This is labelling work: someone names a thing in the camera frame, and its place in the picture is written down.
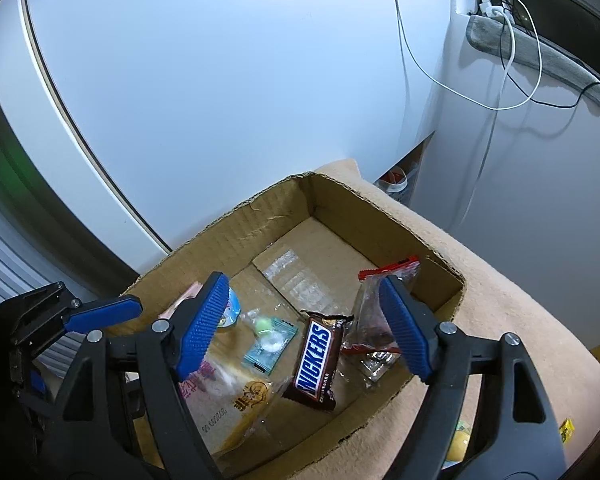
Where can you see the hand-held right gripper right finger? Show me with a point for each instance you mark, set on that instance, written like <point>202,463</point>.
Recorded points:
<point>405,325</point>

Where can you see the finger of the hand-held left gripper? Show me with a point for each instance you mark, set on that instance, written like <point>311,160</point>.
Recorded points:
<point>105,312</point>
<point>37,385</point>

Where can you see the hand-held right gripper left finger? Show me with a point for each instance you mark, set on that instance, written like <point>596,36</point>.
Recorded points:
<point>200,330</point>

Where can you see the clear red-edged snack packet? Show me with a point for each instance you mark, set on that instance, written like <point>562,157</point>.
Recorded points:
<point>375,315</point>

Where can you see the pink white snack packet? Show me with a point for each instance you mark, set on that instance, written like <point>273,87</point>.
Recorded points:
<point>180,300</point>

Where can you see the clear green ball candy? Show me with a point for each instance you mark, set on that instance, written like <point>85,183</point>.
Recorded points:
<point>263,327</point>

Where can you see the green candy packet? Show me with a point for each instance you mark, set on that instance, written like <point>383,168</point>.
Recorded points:
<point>270,347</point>

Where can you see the clear sandwich bread packet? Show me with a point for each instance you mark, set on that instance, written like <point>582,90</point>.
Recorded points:
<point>240,405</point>

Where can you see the brown chocolate bar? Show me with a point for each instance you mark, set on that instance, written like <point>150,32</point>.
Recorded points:
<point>315,360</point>

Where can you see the cardboard box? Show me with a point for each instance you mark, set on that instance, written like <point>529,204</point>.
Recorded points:
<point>330,240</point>

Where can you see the yellow jelly cup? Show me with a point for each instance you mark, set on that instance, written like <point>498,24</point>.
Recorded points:
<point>457,445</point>

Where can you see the red white object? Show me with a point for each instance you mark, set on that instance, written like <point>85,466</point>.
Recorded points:
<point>397,182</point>

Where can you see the yellow candy packet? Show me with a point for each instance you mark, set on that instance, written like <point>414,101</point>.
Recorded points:
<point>567,431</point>

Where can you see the grey windowsill mat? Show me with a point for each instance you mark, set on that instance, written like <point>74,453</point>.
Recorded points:
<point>555,57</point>

